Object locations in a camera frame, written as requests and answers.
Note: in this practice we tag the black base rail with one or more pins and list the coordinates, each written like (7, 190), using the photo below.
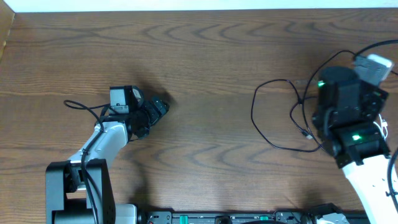
(325, 213)

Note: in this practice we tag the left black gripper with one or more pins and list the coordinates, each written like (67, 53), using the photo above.
(155, 115)

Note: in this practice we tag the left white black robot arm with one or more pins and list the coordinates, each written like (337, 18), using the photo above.
(79, 190)

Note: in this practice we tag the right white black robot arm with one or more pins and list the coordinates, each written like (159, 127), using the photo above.
(363, 155)

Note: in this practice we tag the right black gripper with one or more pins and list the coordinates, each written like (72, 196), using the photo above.
(374, 102)

